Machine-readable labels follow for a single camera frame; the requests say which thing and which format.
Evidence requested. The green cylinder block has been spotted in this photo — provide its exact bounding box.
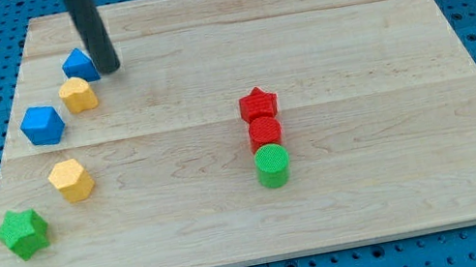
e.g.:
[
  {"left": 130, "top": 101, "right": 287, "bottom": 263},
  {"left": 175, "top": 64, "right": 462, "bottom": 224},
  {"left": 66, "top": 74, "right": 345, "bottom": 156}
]
[{"left": 253, "top": 143, "right": 290, "bottom": 189}]

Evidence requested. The yellow heart block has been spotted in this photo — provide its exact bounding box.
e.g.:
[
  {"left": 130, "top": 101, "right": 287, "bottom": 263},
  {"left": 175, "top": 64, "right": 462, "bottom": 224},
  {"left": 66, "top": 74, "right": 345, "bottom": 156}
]
[{"left": 58, "top": 77, "right": 99, "bottom": 114}]

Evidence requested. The blue triangle block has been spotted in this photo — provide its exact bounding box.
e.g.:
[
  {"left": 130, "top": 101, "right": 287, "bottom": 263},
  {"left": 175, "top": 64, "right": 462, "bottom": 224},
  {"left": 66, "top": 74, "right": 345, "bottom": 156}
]
[{"left": 61, "top": 48, "right": 102, "bottom": 82}]

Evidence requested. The blue hexagon block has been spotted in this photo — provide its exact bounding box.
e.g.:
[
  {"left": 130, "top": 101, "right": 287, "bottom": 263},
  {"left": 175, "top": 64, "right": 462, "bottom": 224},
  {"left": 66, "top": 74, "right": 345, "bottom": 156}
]
[{"left": 19, "top": 105, "right": 66, "bottom": 146}]

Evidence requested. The red cylinder block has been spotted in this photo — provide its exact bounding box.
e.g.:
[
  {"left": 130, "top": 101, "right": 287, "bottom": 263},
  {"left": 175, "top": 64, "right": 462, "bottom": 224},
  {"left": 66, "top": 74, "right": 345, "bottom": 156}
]
[{"left": 248, "top": 116, "right": 282, "bottom": 153}]

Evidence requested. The green star block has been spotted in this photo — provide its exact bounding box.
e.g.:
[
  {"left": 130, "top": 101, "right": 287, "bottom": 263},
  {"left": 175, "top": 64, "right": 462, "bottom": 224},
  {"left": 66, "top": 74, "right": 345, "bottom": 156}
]
[{"left": 0, "top": 208, "right": 50, "bottom": 261}]

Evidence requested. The light wooden board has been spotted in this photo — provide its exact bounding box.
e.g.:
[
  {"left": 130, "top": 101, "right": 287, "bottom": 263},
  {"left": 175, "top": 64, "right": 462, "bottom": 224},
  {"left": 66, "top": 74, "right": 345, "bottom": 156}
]
[{"left": 0, "top": 0, "right": 476, "bottom": 267}]

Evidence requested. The yellow hexagon block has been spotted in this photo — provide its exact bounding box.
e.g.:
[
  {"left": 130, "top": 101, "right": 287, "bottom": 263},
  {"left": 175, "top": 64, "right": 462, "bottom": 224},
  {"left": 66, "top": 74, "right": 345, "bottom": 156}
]
[{"left": 47, "top": 159, "right": 95, "bottom": 203}]

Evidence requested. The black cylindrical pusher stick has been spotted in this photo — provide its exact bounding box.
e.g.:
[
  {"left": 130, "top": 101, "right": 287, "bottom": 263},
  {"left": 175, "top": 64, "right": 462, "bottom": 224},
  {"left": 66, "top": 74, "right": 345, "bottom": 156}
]
[{"left": 63, "top": 0, "right": 121, "bottom": 74}]

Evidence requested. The red star block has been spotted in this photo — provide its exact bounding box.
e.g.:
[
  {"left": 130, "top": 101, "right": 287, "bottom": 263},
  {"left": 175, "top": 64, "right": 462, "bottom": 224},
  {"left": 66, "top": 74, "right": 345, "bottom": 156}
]
[{"left": 238, "top": 87, "right": 278, "bottom": 123}]

